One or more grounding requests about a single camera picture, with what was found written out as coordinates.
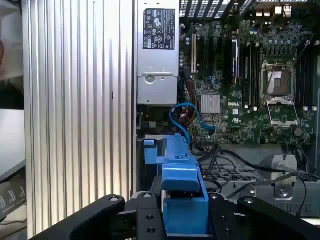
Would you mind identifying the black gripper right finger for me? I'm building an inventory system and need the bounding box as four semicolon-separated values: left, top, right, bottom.
208;192;320;240

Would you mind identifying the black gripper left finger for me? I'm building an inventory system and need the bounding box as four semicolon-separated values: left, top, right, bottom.
29;191;167;240

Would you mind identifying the hard disk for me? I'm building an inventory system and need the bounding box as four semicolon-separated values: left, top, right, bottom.
143;133;210;238

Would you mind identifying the black RAM slot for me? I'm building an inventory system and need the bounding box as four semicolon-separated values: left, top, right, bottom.
308;43;319;111
296;43;309;111
251;42;261;111
242;42;251;110

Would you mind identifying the white expansion slot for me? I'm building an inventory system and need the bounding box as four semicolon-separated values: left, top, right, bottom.
191;33;197;75

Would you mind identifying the open black PC case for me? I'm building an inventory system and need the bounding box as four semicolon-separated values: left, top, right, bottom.
134;0;320;219

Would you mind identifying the black printed cardboard box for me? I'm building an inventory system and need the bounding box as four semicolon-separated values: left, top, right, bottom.
0;159;28;222

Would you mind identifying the green Dell motherboard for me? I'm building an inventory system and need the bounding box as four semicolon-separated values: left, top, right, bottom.
179;19;320;146

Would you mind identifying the metal socket cover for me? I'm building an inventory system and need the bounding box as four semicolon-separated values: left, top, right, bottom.
266;96;300;128

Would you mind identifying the small silver chipset heatsink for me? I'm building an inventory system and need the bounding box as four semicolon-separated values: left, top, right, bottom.
201;94;221;114

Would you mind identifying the CPU socket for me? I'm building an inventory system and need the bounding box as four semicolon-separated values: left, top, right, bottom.
259;59;297;100

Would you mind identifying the silver power supply unit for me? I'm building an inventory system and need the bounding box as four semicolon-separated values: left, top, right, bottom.
136;0;180;106

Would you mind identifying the round black cable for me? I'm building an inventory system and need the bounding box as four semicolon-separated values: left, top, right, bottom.
199;147;308;216

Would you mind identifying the blue disk wire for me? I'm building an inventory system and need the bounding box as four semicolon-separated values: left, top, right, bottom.
169;102;216;146

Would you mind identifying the locking lever wire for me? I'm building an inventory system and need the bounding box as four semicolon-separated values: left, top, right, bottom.
265;62;277;94

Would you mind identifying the red and yellow wire bundle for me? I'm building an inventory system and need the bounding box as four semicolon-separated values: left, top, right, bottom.
180;74;201;131

